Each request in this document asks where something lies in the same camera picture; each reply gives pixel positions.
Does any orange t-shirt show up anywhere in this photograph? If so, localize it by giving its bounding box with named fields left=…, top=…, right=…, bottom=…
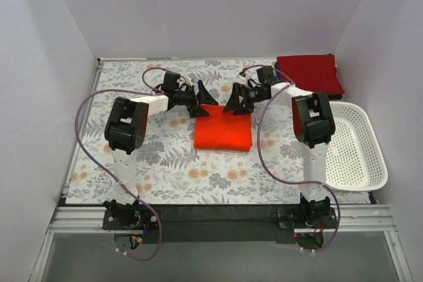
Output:
left=194, top=105, right=252, bottom=152

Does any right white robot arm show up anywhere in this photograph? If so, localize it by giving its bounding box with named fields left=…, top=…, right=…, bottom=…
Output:
left=223, top=65, right=336, bottom=228

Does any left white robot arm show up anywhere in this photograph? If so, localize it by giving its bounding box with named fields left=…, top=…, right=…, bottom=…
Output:
left=104, top=71, right=219, bottom=229

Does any folded blue t-shirt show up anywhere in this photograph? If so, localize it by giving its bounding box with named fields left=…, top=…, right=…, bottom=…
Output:
left=274, top=61, right=281, bottom=79

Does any folded dark red t-shirt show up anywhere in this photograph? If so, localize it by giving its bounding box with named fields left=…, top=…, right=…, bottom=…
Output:
left=276, top=54, right=345, bottom=95

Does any floral patterned table mat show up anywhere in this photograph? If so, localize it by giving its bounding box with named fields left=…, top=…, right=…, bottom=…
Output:
left=64, top=58, right=371, bottom=205

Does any white perforated plastic basket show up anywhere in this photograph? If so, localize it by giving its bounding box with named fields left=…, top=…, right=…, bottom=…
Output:
left=326, top=101, right=388, bottom=192

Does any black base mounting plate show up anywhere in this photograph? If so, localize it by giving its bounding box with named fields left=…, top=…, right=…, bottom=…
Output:
left=102, top=204, right=336, bottom=244

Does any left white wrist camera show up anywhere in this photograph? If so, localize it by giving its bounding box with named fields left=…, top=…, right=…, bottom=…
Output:
left=180, top=72, right=198, bottom=86

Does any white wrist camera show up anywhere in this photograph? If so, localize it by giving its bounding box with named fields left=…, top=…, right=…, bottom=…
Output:
left=239, top=69, right=261, bottom=88
left=180, top=72, right=198, bottom=86

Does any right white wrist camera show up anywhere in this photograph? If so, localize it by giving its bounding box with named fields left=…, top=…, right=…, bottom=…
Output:
left=239, top=69, right=261, bottom=88

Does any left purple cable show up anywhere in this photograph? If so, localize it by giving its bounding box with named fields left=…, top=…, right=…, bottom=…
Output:
left=74, top=67, right=163, bottom=261

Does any aluminium frame rail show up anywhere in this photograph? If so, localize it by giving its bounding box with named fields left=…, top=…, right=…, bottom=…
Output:
left=30, top=205, right=413, bottom=281

